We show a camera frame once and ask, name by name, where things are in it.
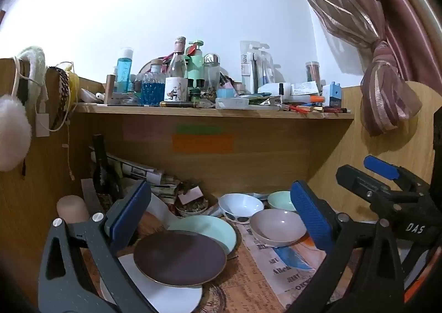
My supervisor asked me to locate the small white box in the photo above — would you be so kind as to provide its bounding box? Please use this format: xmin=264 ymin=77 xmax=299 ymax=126
xmin=178 ymin=186 xmax=204 ymax=205

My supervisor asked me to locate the green pump bottle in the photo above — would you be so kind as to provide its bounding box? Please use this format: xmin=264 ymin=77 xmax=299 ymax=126
xmin=186 ymin=40 xmax=204 ymax=81

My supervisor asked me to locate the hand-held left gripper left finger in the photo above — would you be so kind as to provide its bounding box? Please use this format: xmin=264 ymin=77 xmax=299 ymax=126
xmin=37 ymin=179 xmax=159 ymax=313

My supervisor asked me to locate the white fluffy headband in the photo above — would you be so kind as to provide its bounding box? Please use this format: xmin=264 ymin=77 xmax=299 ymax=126
xmin=15 ymin=45 xmax=48 ymax=93

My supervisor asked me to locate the clear plastic case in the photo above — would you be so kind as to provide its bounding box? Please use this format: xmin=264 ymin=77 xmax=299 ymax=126
xmin=215 ymin=97 xmax=249 ymax=109

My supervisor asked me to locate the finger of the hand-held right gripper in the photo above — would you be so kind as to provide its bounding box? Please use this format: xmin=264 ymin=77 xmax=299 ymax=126
xmin=364 ymin=155 xmax=433 ymax=193
xmin=336 ymin=164 xmax=402 ymax=205

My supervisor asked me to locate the clear bottle illustrated label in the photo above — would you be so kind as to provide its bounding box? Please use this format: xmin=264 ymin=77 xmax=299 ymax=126
xmin=165 ymin=37 xmax=189 ymax=102

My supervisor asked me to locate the white bottle black cap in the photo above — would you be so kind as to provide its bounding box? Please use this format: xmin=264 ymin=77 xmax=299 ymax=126
xmin=257 ymin=82 xmax=291 ymax=96

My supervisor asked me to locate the white plate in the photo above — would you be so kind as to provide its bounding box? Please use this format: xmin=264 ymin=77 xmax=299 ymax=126
xmin=100 ymin=252 xmax=204 ymax=313

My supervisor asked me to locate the stack of newspapers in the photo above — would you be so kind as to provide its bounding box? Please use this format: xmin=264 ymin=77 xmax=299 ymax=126
xmin=89 ymin=151 xmax=181 ymax=197

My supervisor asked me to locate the green sticky note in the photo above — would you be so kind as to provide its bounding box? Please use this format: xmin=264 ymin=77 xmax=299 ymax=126
xmin=176 ymin=125 xmax=222 ymax=135

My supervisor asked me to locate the green bowl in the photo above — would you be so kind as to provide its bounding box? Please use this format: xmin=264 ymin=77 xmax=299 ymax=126
xmin=267 ymin=191 xmax=298 ymax=213

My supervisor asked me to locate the white squeeze tube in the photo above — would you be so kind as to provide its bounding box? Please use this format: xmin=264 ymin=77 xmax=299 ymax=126
xmin=80 ymin=88 xmax=105 ymax=104

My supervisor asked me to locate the brown patterned headband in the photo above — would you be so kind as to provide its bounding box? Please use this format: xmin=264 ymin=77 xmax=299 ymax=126
xmin=46 ymin=66 xmax=72 ymax=131

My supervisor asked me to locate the white charger adapter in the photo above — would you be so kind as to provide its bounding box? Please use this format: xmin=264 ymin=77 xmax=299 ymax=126
xmin=35 ymin=113 xmax=50 ymax=137

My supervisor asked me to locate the blue liquid plastic bottle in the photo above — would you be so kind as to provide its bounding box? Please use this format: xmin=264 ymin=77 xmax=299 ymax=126
xmin=117 ymin=47 xmax=134 ymax=93

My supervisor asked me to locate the wooden block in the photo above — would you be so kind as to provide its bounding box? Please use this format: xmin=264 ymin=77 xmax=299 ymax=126
xmin=106 ymin=75 xmax=117 ymax=105

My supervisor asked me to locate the small bowl of trinkets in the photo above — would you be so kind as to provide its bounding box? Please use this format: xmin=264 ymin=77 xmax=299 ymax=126
xmin=174 ymin=196 xmax=210 ymax=219

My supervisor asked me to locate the white dotted bowl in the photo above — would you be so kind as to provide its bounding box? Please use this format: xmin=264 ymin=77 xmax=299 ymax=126
xmin=218 ymin=193 xmax=265 ymax=224

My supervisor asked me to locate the blue pencil sharpener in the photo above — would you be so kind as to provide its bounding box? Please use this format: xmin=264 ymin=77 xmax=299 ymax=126
xmin=322 ymin=82 xmax=343 ymax=108

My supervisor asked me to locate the brown plate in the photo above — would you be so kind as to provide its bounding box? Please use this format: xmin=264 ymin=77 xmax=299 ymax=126
xmin=133 ymin=232 xmax=227 ymax=288

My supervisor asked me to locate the pink striped sheer curtain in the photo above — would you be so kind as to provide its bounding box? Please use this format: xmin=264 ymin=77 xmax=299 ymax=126
xmin=282 ymin=0 xmax=422 ymax=137

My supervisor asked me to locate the toothbrush package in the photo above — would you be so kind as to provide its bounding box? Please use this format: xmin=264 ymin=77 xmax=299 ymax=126
xmin=240 ymin=41 xmax=275 ymax=93

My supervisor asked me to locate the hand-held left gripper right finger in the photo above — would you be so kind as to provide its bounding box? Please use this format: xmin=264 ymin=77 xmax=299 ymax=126
xmin=286 ymin=180 xmax=405 ymax=313

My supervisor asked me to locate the faceted glass blue bottle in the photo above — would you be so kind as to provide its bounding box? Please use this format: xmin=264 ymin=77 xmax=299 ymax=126
xmin=141 ymin=59 xmax=167 ymax=107

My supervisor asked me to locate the orange sticky note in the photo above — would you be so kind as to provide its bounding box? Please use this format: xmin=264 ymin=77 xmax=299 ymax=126
xmin=172 ymin=134 xmax=235 ymax=153

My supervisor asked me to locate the mint green plate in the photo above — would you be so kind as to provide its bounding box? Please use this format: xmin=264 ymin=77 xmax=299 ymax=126
xmin=167 ymin=215 xmax=237 ymax=257

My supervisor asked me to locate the newsprint tablecloth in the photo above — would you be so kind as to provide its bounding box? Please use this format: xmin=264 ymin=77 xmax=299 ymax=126
xmin=79 ymin=192 xmax=367 ymax=313

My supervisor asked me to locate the cream mug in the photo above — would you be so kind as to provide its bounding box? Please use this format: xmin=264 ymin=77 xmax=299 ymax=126
xmin=57 ymin=195 xmax=91 ymax=224

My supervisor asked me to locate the pink satin curtain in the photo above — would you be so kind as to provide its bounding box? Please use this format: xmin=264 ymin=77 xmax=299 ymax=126
xmin=359 ymin=0 xmax=438 ymax=93

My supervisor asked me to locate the yellow hair accessory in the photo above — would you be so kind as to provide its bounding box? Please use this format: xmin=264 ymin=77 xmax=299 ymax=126
xmin=67 ymin=62 xmax=81 ymax=104

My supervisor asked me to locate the pink sticky note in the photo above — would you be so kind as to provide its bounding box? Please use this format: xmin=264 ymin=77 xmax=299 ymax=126
xmin=122 ymin=123 xmax=173 ymax=140

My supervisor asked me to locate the pink bowl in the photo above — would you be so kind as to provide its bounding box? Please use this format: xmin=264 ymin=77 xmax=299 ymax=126
xmin=249 ymin=209 xmax=308 ymax=248

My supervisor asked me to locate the white pompom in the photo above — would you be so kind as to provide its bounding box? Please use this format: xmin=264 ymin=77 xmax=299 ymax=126
xmin=0 ymin=97 xmax=33 ymax=172

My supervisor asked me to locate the white charging cable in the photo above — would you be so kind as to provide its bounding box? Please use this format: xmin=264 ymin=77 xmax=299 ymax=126
xmin=52 ymin=92 xmax=78 ymax=181

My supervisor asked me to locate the dark wine bottle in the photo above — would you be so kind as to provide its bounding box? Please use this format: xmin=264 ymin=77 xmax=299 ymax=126
xmin=91 ymin=134 xmax=122 ymax=211

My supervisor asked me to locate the wooden desk hutch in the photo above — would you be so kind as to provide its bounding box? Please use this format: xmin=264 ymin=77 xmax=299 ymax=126
xmin=0 ymin=57 xmax=440 ymax=241

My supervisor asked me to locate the white cardboard box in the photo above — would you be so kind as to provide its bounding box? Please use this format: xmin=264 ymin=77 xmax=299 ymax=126
xmin=291 ymin=81 xmax=324 ymax=96

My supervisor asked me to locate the clear jar silver lid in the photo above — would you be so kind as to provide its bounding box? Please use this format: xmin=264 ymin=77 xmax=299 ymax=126
xmin=203 ymin=53 xmax=221 ymax=90

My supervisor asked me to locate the tube of coloured pencils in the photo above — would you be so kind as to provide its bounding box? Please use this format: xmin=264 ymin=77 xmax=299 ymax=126
xmin=305 ymin=62 xmax=321 ymax=88

